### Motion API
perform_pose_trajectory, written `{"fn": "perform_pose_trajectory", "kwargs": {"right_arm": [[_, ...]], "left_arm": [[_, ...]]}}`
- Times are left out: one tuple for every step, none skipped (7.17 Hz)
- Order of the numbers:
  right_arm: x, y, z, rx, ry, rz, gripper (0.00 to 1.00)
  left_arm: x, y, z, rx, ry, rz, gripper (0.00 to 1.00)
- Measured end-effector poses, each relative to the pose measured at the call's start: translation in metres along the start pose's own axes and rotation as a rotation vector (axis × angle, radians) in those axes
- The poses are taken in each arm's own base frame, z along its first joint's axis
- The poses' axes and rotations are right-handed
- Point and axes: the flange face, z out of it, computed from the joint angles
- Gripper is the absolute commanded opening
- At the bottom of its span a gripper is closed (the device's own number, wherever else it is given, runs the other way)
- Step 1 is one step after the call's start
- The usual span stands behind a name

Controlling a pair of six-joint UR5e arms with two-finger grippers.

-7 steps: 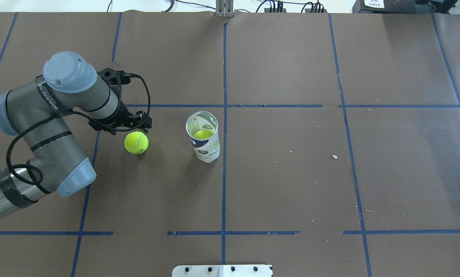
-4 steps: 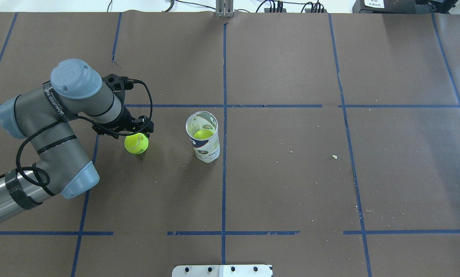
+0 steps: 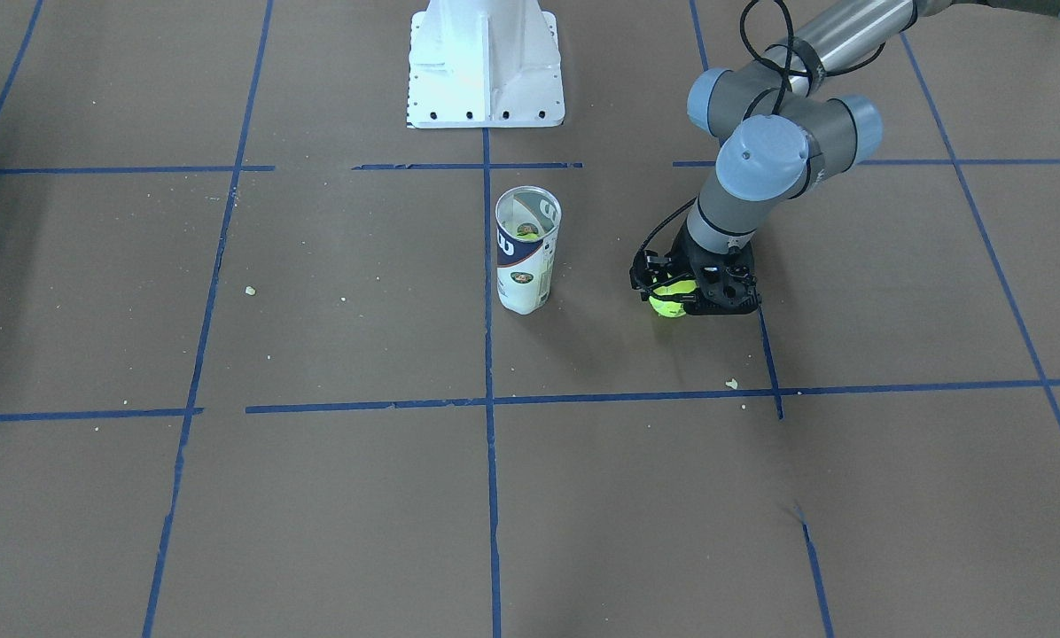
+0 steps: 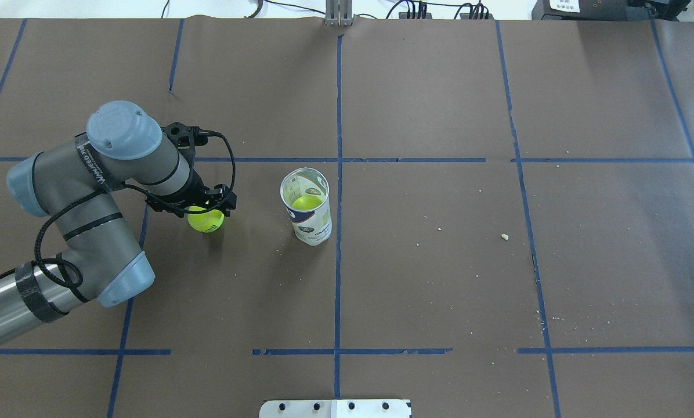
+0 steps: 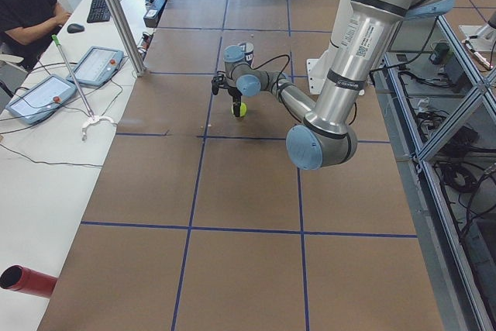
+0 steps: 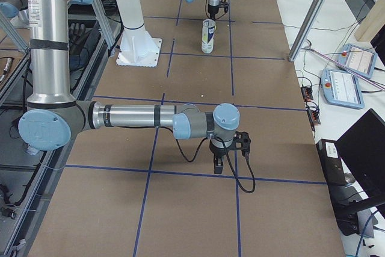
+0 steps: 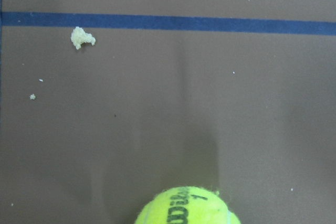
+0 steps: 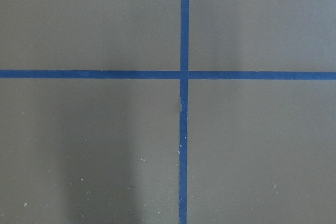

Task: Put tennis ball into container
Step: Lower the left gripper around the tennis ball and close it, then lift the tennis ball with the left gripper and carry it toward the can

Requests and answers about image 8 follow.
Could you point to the vertical blue tape line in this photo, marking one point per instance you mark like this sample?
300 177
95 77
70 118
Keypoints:
183 123

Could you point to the horizontal blue tape line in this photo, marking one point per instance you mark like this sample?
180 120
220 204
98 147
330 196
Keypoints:
192 75

